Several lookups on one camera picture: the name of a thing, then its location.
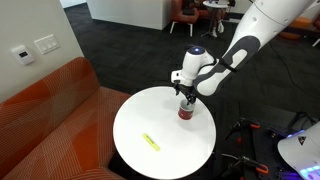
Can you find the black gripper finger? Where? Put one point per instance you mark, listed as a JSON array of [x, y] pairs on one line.
[[188, 100], [192, 100]]

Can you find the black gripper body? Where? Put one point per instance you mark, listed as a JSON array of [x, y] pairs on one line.
[[187, 91]]

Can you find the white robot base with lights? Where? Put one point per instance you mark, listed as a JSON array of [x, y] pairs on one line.
[[301, 151]]

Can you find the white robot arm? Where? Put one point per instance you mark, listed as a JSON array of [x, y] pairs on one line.
[[204, 74]]

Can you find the white round side table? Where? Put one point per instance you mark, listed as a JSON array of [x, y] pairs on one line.
[[185, 145]]

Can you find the yellow highlighter marker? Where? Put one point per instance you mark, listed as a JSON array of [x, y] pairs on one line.
[[151, 142]]

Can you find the orange chair in background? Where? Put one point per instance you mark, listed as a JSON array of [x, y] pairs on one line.
[[183, 11]]

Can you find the white counter block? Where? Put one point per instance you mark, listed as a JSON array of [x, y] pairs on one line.
[[154, 14]]

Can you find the orange corner sofa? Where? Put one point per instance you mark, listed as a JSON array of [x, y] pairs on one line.
[[60, 127]]

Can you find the white light switch plate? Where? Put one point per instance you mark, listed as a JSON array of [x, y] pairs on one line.
[[47, 44]]

